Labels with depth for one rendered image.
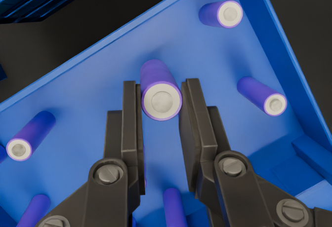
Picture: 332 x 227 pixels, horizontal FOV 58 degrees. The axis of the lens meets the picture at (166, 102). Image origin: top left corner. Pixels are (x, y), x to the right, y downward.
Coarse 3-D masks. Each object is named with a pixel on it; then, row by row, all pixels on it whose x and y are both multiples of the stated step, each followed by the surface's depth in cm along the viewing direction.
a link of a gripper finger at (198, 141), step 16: (192, 80) 12; (192, 96) 12; (192, 112) 11; (208, 112) 12; (192, 128) 11; (208, 128) 10; (192, 144) 11; (208, 144) 10; (224, 144) 11; (192, 160) 11; (208, 160) 10; (192, 176) 11; (208, 176) 10; (256, 176) 10; (208, 192) 10; (272, 192) 9; (272, 208) 9; (288, 208) 9; (304, 208) 9; (288, 224) 9; (304, 224) 9
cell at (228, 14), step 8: (224, 0) 21; (232, 0) 20; (208, 8) 22; (216, 8) 20; (224, 8) 20; (232, 8) 20; (240, 8) 20; (200, 16) 25; (208, 16) 22; (216, 16) 20; (224, 16) 20; (232, 16) 20; (240, 16) 20; (208, 24) 24; (216, 24) 21; (224, 24) 20; (232, 24) 20
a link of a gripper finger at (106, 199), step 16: (112, 160) 10; (96, 176) 9; (112, 176) 9; (96, 192) 9; (112, 192) 9; (96, 208) 8; (112, 208) 8; (96, 224) 8; (112, 224) 8; (128, 224) 10
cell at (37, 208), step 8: (32, 200) 28; (40, 200) 28; (48, 200) 29; (32, 208) 27; (40, 208) 27; (24, 216) 26; (32, 216) 26; (40, 216) 27; (24, 224) 25; (32, 224) 25
